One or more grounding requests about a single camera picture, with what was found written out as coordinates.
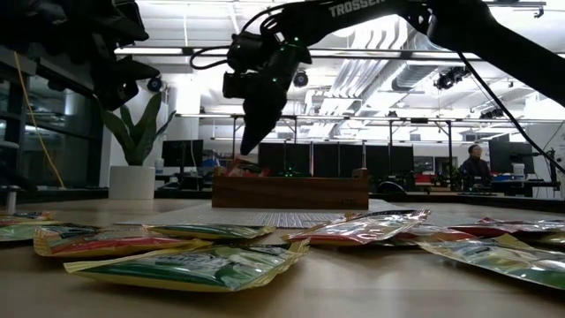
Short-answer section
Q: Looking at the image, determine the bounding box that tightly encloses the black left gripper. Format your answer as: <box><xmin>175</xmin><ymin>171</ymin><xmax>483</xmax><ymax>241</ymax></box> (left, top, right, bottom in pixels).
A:
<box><xmin>87</xmin><ymin>0</ymin><xmax>161</xmax><ymax>111</ymax></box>

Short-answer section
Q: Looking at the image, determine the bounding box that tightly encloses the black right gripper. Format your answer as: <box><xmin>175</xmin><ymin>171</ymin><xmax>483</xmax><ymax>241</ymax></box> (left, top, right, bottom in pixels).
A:
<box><xmin>240</xmin><ymin>42</ymin><xmax>313</xmax><ymax>155</ymax></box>

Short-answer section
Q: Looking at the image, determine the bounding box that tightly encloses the black monitor on arm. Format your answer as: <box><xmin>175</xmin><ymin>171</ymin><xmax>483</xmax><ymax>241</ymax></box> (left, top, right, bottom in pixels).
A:
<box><xmin>487</xmin><ymin>140</ymin><xmax>536</xmax><ymax>176</ymax></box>

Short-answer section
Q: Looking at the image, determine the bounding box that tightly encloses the long ceiling light strip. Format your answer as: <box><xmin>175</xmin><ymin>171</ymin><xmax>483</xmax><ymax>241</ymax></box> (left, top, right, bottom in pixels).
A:
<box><xmin>113</xmin><ymin>45</ymin><xmax>261</xmax><ymax>57</ymax></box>
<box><xmin>308</xmin><ymin>47</ymin><xmax>482</xmax><ymax>61</ymax></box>

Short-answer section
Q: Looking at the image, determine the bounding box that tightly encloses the green snake plant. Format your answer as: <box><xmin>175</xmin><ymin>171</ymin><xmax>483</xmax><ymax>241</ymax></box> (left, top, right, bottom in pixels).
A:
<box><xmin>99</xmin><ymin>90</ymin><xmax>177</xmax><ymax>168</ymax></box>

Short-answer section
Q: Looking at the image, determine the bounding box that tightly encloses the wooden three-compartment box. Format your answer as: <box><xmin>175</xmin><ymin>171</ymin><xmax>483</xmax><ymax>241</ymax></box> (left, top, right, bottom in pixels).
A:
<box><xmin>211</xmin><ymin>166</ymin><xmax>371</xmax><ymax>211</ymax></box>

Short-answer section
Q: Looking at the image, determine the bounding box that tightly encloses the black computer monitor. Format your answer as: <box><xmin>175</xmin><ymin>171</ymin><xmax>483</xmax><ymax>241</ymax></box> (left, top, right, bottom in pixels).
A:
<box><xmin>161</xmin><ymin>139</ymin><xmax>205</xmax><ymax>169</ymax></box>

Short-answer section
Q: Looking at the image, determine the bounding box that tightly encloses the grey woven placemat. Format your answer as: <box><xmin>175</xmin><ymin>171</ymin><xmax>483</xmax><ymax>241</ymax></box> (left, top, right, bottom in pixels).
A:
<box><xmin>118</xmin><ymin>198</ymin><xmax>486</xmax><ymax>230</ymax></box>

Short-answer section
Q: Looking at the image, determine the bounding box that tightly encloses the white round plant pot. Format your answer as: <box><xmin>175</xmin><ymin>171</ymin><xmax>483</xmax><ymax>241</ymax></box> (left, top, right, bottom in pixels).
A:
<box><xmin>108</xmin><ymin>164</ymin><xmax>156</xmax><ymax>201</ymax></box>

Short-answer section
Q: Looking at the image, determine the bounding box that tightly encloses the black office chair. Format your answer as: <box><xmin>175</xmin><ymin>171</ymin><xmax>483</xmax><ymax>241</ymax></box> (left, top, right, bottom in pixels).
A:
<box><xmin>376</xmin><ymin>179</ymin><xmax>408</xmax><ymax>195</ymax></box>

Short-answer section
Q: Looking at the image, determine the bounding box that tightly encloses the black ceiling spotlight cluster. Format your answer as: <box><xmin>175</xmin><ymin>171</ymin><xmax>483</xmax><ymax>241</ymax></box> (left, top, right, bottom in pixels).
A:
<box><xmin>433</xmin><ymin>64</ymin><xmax>471</xmax><ymax>92</ymax></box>

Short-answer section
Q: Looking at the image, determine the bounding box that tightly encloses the person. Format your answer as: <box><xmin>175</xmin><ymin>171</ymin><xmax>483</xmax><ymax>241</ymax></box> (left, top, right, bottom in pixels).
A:
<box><xmin>457</xmin><ymin>143</ymin><xmax>493</xmax><ymax>189</ymax></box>

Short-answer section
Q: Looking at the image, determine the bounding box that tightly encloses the blue box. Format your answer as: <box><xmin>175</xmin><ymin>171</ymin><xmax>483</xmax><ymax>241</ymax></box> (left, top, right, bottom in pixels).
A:
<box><xmin>481</xmin><ymin>173</ymin><xmax>514</xmax><ymax>184</ymax></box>

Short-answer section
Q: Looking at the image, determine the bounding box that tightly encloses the black background desk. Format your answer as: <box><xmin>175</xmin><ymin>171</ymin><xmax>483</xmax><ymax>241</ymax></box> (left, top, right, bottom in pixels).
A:
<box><xmin>458</xmin><ymin>179</ymin><xmax>562</xmax><ymax>199</ymax></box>

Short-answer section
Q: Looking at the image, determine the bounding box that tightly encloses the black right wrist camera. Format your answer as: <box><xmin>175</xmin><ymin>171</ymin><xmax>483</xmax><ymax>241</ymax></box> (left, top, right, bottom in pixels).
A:
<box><xmin>222</xmin><ymin>31</ymin><xmax>280</xmax><ymax>100</ymax></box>

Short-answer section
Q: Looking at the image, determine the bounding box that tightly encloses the yellow hanging cable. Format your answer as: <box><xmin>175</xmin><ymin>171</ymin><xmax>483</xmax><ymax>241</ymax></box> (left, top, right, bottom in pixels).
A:
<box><xmin>12</xmin><ymin>51</ymin><xmax>66</xmax><ymax>190</ymax></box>

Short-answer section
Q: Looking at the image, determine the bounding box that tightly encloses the black aluminium table frame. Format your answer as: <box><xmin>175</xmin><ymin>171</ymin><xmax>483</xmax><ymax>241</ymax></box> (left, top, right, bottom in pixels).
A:
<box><xmin>0</xmin><ymin>187</ymin><xmax>565</xmax><ymax>214</ymax></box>

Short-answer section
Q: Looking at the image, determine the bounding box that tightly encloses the black metal rig frame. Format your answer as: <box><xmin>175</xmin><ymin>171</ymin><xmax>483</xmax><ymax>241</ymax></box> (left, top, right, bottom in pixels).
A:
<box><xmin>231</xmin><ymin>113</ymin><xmax>455</xmax><ymax>178</ymax></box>

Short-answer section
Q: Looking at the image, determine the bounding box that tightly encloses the white short post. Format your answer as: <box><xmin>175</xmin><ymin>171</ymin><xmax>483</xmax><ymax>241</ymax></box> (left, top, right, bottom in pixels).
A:
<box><xmin>3</xmin><ymin>185</ymin><xmax>19</xmax><ymax>214</ymax></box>

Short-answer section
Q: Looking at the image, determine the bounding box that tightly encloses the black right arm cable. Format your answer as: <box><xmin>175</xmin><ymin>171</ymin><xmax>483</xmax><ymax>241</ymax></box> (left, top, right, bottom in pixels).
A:
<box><xmin>189</xmin><ymin>43</ymin><xmax>565</xmax><ymax>176</ymax></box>

